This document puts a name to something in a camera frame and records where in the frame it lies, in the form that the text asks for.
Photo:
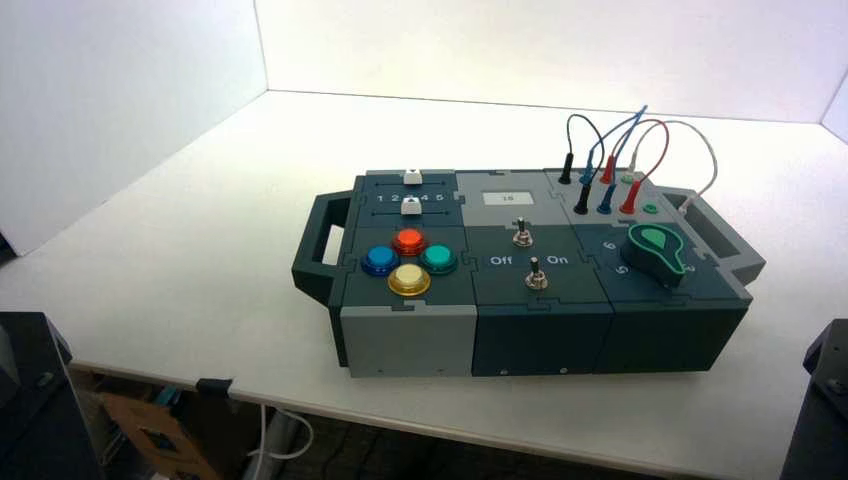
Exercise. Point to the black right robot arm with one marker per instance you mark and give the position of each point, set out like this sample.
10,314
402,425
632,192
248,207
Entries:
821,424

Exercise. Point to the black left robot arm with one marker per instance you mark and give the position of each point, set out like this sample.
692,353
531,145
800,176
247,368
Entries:
40,424

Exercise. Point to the red round push button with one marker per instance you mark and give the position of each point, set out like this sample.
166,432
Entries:
409,242

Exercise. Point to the green round push button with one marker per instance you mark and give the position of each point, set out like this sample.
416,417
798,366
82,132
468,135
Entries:
438,258

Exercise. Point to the white slider knob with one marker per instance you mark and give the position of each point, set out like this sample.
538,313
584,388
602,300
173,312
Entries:
411,207
413,177

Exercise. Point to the yellow round push button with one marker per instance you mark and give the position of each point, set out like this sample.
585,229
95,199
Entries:
409,279

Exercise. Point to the blue round push button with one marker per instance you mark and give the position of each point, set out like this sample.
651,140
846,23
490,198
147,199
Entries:
380,260

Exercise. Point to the small white display screen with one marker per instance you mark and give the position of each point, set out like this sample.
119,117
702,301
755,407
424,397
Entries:
508,198

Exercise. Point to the dark green grey task box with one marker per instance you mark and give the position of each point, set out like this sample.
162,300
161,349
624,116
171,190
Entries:
530,331

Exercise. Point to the green rotary knob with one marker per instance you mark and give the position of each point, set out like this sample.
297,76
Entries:
652,255

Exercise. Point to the black table clamp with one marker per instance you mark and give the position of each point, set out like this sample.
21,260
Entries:
214,386

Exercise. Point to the brown cardboard box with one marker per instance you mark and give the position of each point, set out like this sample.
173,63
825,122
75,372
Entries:
152,430

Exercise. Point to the metal toggle switch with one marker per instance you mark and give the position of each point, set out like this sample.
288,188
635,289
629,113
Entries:
522,237
536,279

